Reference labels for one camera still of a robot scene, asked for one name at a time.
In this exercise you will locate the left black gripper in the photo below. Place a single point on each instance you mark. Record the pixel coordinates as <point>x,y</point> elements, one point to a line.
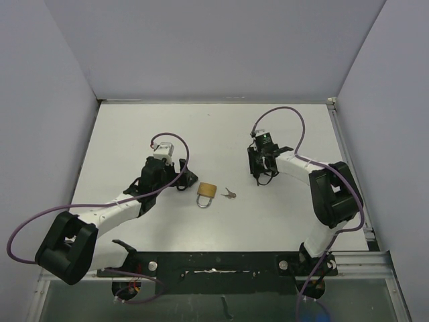
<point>184,180</point>

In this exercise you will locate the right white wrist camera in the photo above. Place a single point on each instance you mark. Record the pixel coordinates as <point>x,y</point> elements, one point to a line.
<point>258,132</point>

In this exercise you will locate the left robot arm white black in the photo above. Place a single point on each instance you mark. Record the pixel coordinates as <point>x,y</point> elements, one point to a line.
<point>68,249</point>

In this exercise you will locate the small silver keys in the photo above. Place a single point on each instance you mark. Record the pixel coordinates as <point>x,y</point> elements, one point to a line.
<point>230,194</point>

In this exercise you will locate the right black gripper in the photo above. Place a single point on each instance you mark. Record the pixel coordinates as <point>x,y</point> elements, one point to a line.
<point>255,168</point>

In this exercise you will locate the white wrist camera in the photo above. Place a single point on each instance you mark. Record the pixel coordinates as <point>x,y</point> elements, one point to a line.
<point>258,132</point>
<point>164,151</point>

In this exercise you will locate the brass padlock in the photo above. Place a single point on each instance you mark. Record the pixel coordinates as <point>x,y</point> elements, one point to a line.
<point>205,194</point>

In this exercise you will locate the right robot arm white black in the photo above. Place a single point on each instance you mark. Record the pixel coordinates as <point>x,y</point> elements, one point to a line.
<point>334,195</point>

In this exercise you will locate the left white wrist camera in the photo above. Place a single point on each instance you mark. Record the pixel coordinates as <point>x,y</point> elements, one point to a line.
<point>164,151</point>

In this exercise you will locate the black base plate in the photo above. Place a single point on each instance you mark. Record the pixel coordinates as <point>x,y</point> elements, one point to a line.
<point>222,272</point>

